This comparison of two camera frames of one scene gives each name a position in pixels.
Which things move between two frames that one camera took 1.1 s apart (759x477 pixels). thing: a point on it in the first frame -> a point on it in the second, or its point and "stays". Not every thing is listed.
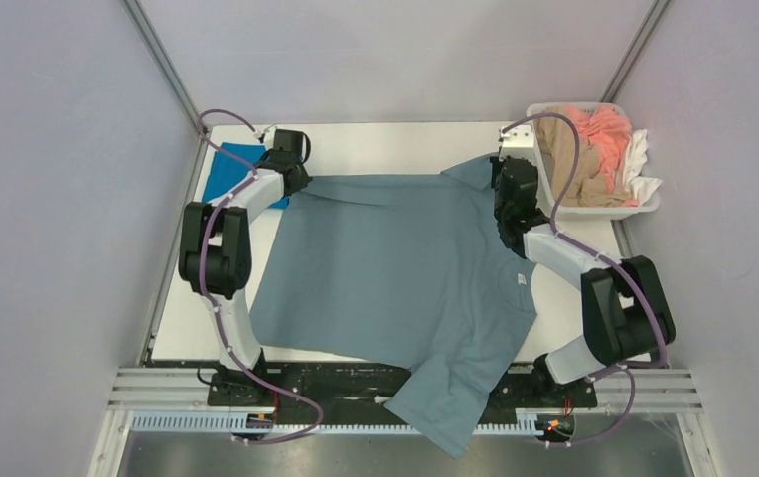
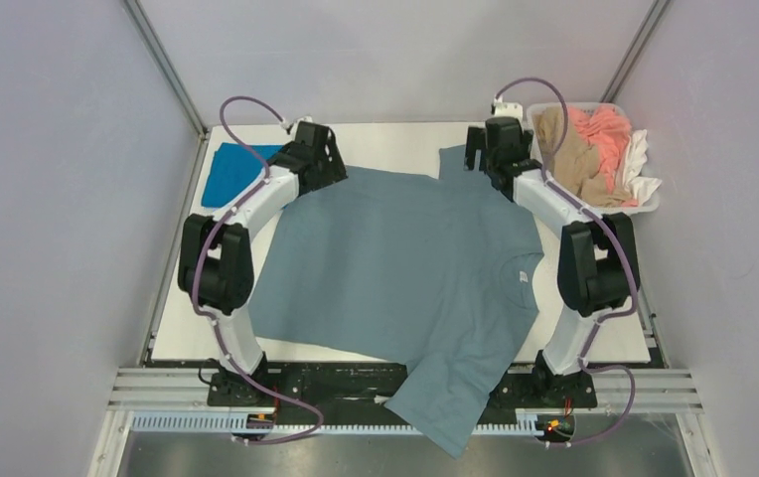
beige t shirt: x=585 y=188 stays
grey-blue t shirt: x=405 y=272 stays
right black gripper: x=503 y=179 -> x=476 y=152
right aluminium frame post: x=658 y=9 stays
